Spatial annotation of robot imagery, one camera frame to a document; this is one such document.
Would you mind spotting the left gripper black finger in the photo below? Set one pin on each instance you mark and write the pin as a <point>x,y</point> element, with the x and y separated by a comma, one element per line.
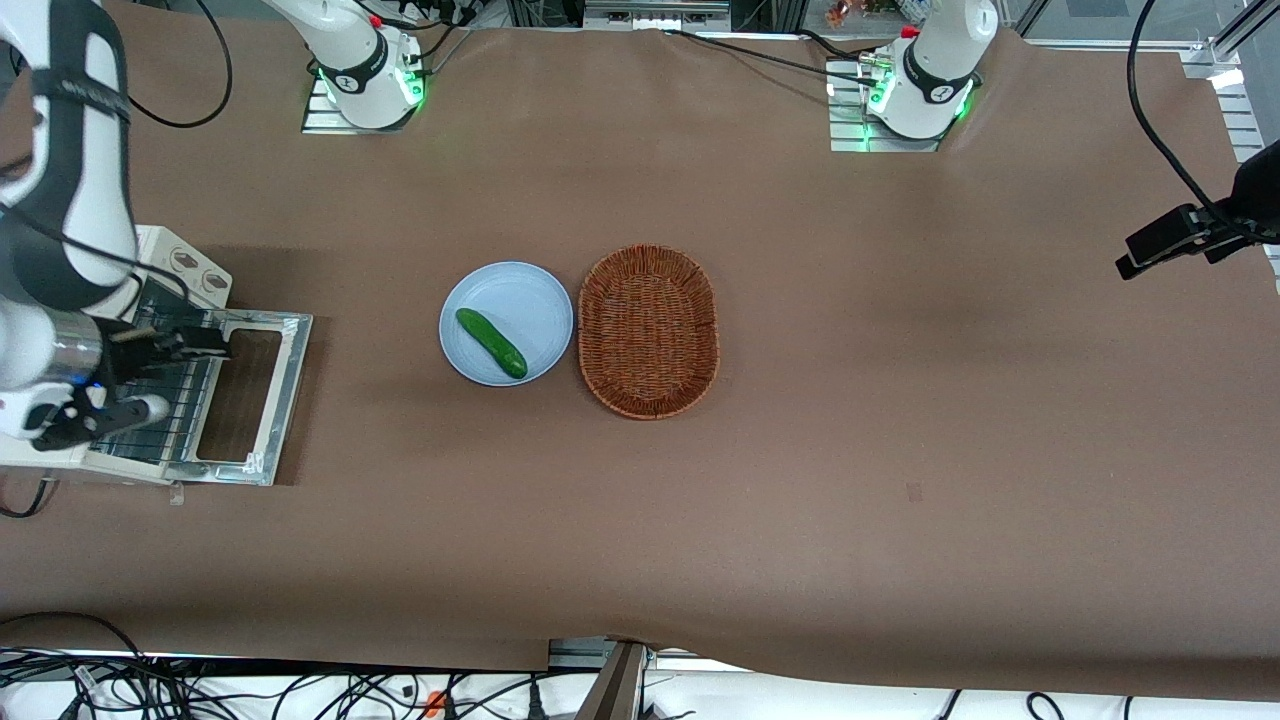
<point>1225,245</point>
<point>1160,242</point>

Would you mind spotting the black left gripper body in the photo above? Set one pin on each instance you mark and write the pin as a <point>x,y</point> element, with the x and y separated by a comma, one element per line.
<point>1252,197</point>

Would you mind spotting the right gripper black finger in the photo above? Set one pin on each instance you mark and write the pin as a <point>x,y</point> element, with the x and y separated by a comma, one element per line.
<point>210,353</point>
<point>208,338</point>

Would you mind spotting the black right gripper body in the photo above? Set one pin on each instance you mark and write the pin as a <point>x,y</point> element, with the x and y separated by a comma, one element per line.
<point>128,353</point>

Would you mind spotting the oven door with glass window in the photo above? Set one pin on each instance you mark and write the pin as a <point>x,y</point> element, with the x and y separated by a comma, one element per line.
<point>290,400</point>

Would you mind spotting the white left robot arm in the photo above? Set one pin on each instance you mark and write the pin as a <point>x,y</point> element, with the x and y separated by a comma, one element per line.
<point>940,60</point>

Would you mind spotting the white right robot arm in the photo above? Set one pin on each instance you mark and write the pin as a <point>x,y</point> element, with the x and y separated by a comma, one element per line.
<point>100,230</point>

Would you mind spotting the round oven knob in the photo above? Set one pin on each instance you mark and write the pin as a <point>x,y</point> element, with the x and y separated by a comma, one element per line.
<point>214,281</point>
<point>185,261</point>

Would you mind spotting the white toaster oven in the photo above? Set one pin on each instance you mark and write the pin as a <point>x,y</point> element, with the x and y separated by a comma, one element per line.
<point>155,245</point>

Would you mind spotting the green cucumber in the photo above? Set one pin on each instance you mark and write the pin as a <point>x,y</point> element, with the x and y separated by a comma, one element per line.
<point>490,342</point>

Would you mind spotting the brown table cover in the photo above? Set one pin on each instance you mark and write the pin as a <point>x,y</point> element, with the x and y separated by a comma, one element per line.
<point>900,400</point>

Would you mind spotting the light blue plate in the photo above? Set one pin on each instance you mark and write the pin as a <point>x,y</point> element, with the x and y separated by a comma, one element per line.
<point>520,300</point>

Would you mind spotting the brown wicker basket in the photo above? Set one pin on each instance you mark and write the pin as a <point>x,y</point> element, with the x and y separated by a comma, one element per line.
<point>648,335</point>

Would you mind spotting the dark aluminium profile beam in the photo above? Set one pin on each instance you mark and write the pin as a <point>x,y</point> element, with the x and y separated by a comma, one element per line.
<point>620,690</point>

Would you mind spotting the grey metal box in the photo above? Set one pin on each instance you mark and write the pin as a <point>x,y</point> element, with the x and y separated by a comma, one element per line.
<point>650,15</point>

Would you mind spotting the aluminium frame rail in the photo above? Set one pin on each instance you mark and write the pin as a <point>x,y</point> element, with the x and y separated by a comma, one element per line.
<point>1240,120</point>

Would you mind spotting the aluminium arm base plate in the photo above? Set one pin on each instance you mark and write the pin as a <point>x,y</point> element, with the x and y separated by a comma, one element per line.
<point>320,120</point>
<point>845,130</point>

